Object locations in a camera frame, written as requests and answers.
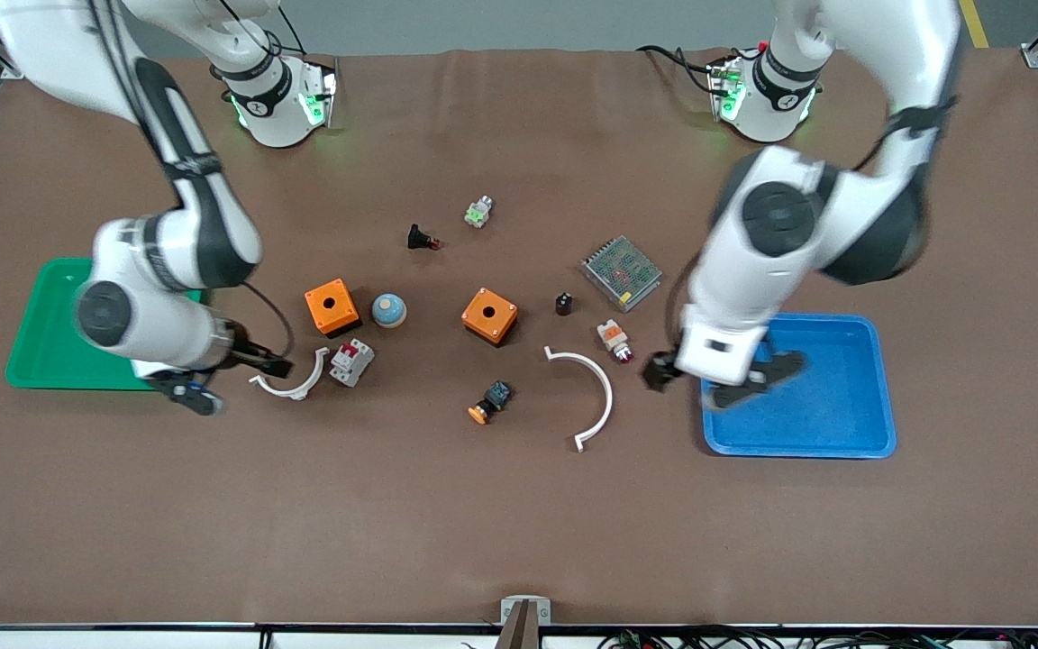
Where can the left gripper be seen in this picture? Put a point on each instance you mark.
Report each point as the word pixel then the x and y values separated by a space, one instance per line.
pixel 660 371

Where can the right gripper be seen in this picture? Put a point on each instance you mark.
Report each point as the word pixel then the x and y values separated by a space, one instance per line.
pixel 253 354

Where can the grey red circuit breaker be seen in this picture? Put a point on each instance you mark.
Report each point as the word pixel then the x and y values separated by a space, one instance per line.
pixel 351 362

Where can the small black capacitor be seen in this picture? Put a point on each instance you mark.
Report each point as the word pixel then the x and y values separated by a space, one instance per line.
pixel 564 304

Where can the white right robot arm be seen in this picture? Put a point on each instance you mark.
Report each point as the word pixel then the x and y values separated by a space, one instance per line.
pixel 195 225

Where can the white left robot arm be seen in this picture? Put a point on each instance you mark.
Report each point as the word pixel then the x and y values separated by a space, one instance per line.
pixel 789 225

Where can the small white curved clip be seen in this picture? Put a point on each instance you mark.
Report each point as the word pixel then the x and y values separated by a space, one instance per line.
pixel 295 391

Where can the orange white red lamp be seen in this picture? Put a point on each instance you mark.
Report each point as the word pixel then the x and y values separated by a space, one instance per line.
pixel 613 338

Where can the large white curved clip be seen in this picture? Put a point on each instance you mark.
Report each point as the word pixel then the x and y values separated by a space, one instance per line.
pixel 607 397

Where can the metal mesh power supply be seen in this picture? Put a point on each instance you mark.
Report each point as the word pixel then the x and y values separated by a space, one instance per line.
pixel 621 272

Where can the blue dome push button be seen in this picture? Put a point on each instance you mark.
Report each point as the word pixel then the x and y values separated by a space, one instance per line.
pixel 389 310

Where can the blue plastic tray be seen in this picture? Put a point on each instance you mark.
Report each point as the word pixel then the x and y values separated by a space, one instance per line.
pixel 825 415

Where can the orange black push button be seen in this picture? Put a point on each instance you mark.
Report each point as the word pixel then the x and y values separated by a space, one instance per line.
pixel 492 399

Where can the black red indicator light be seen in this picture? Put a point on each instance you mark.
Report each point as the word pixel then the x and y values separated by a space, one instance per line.
pixel 419 238

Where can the brown table cover mat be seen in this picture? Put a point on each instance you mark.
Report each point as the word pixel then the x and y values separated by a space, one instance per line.
pixel 519 523

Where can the green plastic tray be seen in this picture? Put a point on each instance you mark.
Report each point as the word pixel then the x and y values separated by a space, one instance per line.
pixel 46 347

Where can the orange button enclosure box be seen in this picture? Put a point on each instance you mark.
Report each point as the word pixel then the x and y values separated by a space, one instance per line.
pixel 489 315
pixel 332 306

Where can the green white switch module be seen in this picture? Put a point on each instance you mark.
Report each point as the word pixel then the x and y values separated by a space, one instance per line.
pixel 478 213

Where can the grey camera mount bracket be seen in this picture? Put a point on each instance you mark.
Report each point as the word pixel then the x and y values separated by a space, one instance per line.
pixel 524 613

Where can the white table edge rail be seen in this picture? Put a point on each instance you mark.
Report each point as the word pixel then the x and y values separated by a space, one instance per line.
pixel 122 640

